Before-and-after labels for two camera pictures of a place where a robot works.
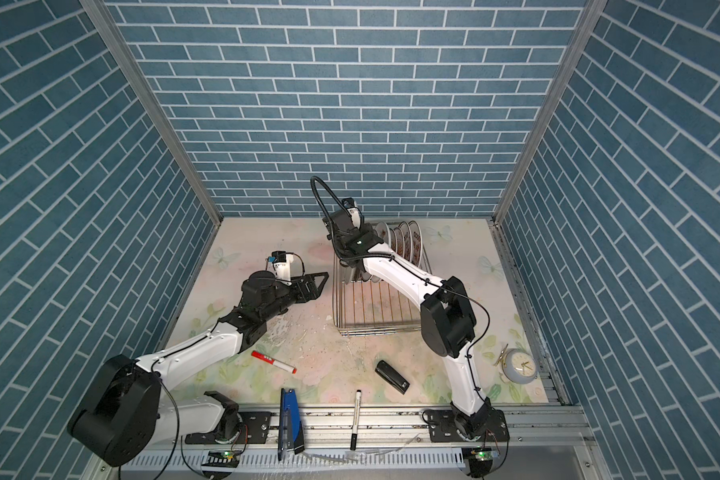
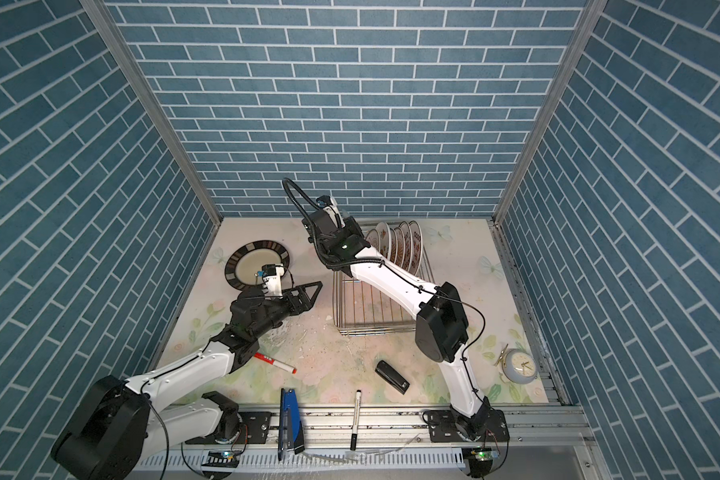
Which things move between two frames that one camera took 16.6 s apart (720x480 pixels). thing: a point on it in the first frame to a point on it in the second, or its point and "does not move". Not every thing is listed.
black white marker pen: x=356 y=419 does not move
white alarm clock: x=518 y=365 does not move
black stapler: x=391 y=376 does not move
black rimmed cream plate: x=393 y=240 to x=247 y=260
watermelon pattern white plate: x=416 y=242 to x=385 y=236
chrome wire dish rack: x=366 y=306 does not move
